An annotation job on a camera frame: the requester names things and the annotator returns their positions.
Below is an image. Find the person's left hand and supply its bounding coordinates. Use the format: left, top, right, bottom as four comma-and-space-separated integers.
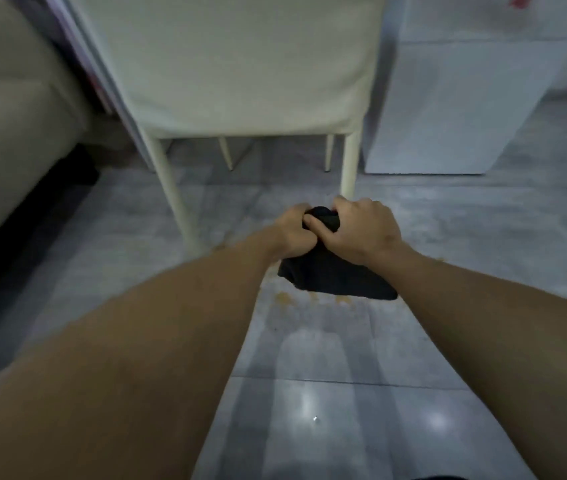
265, 203, 320, 259

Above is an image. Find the person's right hand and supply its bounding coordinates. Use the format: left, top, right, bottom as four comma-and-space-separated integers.
315, 196, 404, 266

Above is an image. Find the black cloth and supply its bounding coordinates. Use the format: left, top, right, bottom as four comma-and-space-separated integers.
278, 206, 398, 302

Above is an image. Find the person's left forearm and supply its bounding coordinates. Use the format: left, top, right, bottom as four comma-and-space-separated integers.
0, 230, 284, 480

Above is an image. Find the person's right forearm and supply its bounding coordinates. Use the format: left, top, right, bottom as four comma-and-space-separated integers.
373, 242, 567, 480

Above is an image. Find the cream upholstered chair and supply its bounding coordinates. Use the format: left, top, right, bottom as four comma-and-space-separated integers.
64, 0, 387, 255

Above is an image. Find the white cabinet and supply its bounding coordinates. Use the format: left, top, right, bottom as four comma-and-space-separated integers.
363, 0, 567, 175

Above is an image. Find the beige sofa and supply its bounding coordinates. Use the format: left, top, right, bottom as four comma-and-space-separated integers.
0, 0, 100, 269

